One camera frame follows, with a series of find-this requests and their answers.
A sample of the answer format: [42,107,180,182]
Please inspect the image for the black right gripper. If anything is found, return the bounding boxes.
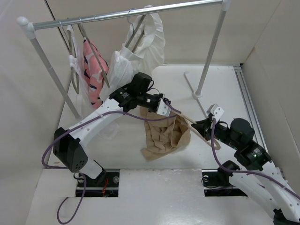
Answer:
[191,116,240,150]

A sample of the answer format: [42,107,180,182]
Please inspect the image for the beige t shirt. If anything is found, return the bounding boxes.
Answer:
[140,107,191,161]

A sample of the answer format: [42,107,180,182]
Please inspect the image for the beige wooden hanger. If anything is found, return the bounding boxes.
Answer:
[172,111,212,147]

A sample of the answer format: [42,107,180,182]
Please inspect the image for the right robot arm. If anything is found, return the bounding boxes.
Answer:
[191,117,300,225]

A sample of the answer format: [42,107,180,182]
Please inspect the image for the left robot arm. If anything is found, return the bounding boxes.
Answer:
[53,72,171,186]

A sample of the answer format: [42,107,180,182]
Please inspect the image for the grey hanger with blouse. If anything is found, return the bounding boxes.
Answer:
[125,9,146,53]

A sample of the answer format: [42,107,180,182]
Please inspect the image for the grey hanger with pink garment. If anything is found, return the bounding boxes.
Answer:
[78,16,110,88]

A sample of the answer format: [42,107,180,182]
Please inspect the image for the white pleated blouse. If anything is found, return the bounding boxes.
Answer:
[99,13,165,101]

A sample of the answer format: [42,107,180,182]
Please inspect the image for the pink patterned garment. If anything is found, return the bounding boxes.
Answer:
[83,38,109,109]

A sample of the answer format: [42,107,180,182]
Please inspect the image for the white tank top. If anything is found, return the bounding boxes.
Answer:
[75,38,93,117]

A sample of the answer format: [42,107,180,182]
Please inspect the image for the silver white clothes rack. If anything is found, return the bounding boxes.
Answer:
[17,0,231,119]

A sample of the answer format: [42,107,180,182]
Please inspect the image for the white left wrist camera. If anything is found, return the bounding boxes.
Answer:
[156,98,171,117]

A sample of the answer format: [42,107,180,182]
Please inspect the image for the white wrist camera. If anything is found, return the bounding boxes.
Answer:
[156,98,171,117]
[207,104,224,122]

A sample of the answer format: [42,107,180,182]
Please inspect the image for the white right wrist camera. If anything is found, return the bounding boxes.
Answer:
[207,104,224,122]

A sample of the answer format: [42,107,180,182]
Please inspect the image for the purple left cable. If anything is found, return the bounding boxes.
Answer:
[41,99,181,223]

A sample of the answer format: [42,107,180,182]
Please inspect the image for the purple cable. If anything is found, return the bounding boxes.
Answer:
[41,99,181,223]
[210,118,300,200]

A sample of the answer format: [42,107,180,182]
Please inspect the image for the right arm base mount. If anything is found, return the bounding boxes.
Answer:
[201,167,247,197]

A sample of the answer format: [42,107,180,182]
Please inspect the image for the aluminium rail on table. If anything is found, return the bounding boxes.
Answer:
[233,66,268,150]

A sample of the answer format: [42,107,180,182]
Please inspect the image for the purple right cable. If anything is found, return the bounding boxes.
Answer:
[210,118,300,200]

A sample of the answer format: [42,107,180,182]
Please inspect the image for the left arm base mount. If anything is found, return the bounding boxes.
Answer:
[73,169,120,198]

